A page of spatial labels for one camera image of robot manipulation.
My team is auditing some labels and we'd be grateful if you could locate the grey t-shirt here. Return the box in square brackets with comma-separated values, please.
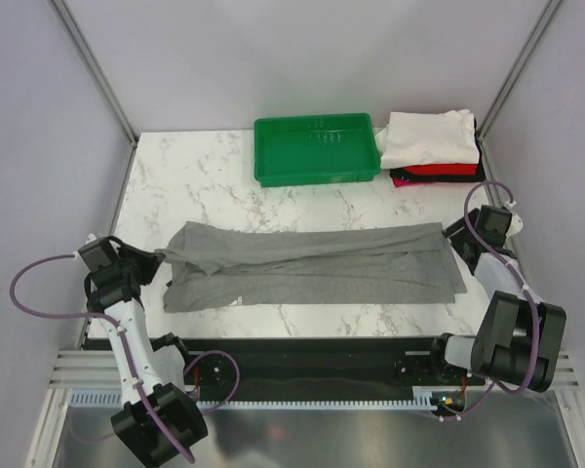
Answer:
[161, 222, 467, 313]

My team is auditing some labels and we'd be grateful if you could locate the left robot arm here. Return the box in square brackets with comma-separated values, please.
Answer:
[78, 236, 208, 467]

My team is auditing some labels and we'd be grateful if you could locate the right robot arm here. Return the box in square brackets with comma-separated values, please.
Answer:
[426, 205, 566, 393]

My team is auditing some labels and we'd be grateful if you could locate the red folded t-shirt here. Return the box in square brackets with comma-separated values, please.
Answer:
[404, 163, 479, 176]

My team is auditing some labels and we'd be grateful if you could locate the black folded t-shirt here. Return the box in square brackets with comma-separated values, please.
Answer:
[389, 120, 486, 184]

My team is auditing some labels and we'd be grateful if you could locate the pink folded t-shirt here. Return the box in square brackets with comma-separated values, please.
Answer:
[392, 177, 419, 188]

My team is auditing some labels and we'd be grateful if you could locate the white folded t-shirt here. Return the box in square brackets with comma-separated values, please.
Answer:
[375, 109, 480, 170]

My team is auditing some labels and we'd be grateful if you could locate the green plastic tray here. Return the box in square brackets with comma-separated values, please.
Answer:
[253, 113, 380, 187]

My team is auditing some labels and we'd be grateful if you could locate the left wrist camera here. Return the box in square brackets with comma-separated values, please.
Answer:
[73, 233, 99, 258]

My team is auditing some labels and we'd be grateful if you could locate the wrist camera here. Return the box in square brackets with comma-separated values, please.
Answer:
[73, 233, 99, 258]
[503, 200, 524, 238]

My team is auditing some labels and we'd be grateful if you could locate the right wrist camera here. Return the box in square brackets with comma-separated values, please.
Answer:
[503, 200, 524, 238]

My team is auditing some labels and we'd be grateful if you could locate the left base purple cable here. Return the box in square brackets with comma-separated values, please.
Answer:
[70, 349, 241, 443]

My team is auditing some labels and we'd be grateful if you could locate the white slotted cable duct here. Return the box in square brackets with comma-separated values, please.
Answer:
[70, 389, 438, 411]

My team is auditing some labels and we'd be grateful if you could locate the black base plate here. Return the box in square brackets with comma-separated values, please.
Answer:
[179, 337, 483, 402]

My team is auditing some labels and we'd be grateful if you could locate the left aluminium frame post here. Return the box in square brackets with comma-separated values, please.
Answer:
[48, 0, 140, 147]

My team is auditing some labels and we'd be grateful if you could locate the aluminium frame post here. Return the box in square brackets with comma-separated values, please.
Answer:
[477, 0, 566, 140]
[48, 0, 140, 147]

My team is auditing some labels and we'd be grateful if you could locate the right aluminium frame post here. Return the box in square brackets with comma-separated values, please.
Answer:
[477, 0, 566, 140]

